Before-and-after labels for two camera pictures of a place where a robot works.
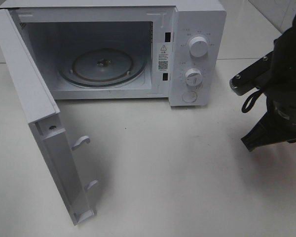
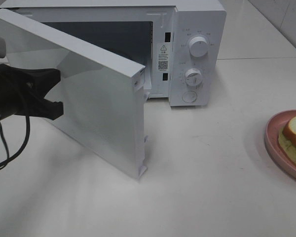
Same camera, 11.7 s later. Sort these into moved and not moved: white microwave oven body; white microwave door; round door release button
Moved: white microwave door
Not moved: white microwave oven body; round door release button
